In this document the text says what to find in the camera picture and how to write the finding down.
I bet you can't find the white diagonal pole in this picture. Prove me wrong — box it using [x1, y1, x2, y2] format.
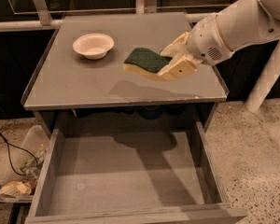
[245, 40, 280, 113]

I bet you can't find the clear plastic trash bin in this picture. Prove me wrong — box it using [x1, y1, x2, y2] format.
[0, 125, 49, 203]

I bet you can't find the black cable on floor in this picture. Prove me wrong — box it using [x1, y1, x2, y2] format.
[0, 121, 40, 176]

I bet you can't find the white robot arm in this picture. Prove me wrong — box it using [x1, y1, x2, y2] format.
[157, 0, 280, 80]

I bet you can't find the green and yellow sponge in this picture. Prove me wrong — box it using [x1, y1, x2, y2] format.
[123, 48, 171, 81]

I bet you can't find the open grey top drawer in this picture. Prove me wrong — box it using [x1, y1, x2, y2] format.
[25, 119, 246, 224]

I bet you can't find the crumpled yellow wrapper in bin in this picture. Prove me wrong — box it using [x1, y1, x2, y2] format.
[0, 181, 32, 197]

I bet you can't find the grey metal railing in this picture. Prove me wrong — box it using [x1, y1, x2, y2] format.
[0, 0, 280, 34]

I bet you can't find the white paper bowl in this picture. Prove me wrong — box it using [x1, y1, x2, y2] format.
[73, 34, 114, 60]

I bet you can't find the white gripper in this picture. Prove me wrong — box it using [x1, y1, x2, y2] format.
[157, 14, 234, 81]

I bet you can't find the grey cabinet with top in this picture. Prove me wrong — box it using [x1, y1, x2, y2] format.
[21, 13, 228, 133]

